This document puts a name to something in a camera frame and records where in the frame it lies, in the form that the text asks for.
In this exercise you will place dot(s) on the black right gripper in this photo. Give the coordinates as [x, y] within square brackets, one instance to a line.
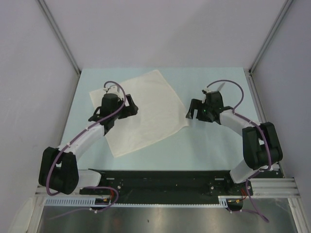
[195, 104]

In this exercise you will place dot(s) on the white cloth napkin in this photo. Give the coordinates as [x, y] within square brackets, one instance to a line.
[161, 114]

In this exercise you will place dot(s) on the aluminium frame post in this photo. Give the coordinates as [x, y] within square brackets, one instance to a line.
[58, 35]
[271, 34]

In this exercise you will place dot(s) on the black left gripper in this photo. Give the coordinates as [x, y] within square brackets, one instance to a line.
[129, 110]

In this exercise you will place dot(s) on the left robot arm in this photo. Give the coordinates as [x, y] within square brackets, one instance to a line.
[59, 171]

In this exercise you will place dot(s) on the aluminium right side rail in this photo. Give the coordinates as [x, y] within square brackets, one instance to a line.
[263, 121]

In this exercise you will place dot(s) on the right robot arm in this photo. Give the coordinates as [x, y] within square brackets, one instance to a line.
[239, 124]

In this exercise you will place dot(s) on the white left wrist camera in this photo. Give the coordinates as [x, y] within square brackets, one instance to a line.
[114, 89]

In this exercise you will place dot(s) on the left aluminium frame post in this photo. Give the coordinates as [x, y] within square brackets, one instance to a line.
[58, 35]

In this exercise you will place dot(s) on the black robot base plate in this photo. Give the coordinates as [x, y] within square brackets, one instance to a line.
[165, 199]

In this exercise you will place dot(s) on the right aluminium frame post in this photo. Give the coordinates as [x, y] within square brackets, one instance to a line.
[271, 34]

